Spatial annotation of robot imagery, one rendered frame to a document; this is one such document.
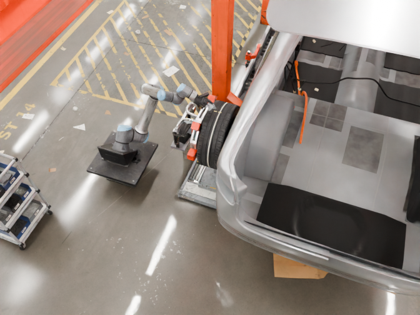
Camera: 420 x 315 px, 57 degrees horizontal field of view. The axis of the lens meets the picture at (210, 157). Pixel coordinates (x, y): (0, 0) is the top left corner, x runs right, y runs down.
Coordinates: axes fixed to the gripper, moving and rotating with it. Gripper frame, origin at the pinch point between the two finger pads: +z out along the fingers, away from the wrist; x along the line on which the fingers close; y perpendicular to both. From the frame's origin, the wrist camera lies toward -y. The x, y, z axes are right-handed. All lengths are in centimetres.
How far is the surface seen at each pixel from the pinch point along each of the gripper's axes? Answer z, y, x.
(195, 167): 34, 1, -119
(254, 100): 12, 25, 65
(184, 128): -12.0, 16.4, -32.0
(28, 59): -91, 143, 162
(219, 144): 20.0, 24.1, -11.2
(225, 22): -31, -56, 37
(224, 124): 14.7, 8.3, -2.9
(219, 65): -13, -52, -8
